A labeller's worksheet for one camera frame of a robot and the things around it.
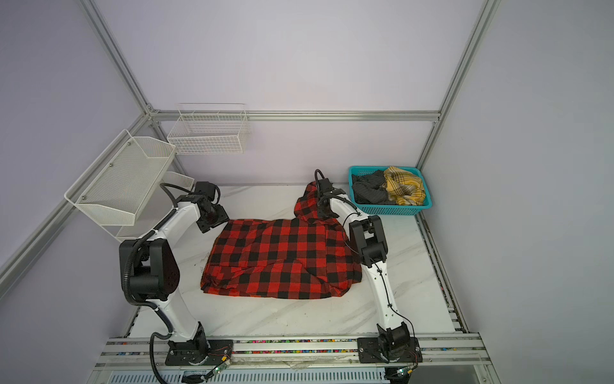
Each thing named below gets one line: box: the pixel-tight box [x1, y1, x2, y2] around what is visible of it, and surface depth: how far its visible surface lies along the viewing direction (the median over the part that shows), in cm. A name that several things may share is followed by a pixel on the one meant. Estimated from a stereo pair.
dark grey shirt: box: [351, 169, 397, 205], surface depth 110 cm
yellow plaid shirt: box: [382, 166, 427, 206], surface depth 107 cm
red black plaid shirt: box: [201, 181, 363, 300], surface depth 95 cm
